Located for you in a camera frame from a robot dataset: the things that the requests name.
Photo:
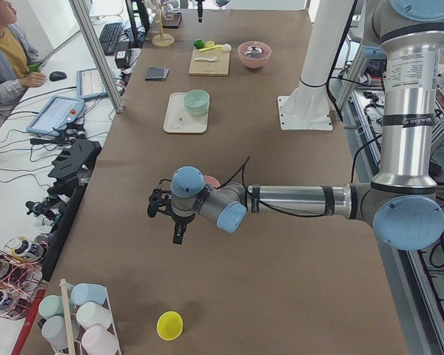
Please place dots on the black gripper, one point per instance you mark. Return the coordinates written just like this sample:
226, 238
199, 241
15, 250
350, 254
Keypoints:
179, 221

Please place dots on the small pink bowl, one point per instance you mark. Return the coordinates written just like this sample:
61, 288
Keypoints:
212, 181

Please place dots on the white ceramic spoon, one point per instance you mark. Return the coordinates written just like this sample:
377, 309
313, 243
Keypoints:
206, 59

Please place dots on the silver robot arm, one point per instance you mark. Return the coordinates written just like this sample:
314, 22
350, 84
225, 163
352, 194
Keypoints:
399, 201

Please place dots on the green bowl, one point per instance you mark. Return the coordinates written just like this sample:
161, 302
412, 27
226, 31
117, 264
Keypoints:
197, 102

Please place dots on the yellow measuring spoon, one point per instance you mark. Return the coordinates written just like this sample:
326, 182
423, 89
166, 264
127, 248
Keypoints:
213, 47

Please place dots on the large pink bowl with ice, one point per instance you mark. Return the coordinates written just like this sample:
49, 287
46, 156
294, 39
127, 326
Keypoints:
254, 63

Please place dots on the yellow plastic cup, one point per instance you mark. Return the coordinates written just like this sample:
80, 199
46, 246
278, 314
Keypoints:
170, 325

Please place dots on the cream serving tray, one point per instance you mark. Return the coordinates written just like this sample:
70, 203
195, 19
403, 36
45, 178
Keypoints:
179, 121

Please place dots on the blue plastic cup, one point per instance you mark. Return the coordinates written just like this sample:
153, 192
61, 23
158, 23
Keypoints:
88, 292

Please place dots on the black tool holder stand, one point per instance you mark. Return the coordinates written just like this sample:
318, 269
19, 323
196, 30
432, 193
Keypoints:
71, 171

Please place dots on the white plastic cup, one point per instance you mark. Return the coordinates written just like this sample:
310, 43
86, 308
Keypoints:
90, 314

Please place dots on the pink plastic cup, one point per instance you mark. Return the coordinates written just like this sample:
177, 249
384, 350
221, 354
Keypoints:
98, 340

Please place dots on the mint green plastic cup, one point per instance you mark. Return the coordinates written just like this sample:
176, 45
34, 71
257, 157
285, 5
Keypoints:
50, 306

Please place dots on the grey folded cloth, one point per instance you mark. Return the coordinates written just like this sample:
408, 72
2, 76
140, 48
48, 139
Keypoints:
156, 73

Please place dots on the grey plastic cup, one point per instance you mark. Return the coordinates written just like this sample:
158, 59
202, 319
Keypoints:
54, 331

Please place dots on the wooden cutting board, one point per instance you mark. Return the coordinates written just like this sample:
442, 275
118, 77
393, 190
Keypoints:
210, 63

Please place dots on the blue teach pendant tablet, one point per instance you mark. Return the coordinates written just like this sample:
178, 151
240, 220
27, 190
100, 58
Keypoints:
56, 115

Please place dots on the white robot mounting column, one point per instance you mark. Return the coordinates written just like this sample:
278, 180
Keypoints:
307, 108

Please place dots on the green toy pepper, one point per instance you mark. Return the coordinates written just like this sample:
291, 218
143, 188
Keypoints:
198, 44

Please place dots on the white garlic toy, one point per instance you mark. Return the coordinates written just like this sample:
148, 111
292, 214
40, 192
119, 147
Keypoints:
226, 48

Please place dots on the wooden mug tree stand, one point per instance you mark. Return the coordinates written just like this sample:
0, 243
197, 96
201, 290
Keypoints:
162, 39

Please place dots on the metal scoop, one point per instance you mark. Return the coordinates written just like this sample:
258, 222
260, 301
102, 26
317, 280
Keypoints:
254, 52

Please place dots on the black computer mouse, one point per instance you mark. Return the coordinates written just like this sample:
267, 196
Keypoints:
57, 76

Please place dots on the black keyboard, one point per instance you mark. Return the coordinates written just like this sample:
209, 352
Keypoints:
109, 37

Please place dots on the seated person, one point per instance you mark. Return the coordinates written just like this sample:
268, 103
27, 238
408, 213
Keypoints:
17, 55

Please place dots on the copper wire bottle basket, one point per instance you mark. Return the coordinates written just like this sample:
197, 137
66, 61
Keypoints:
20, 274

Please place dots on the aluminium frame post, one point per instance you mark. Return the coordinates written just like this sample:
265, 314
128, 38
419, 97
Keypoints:
86, 26

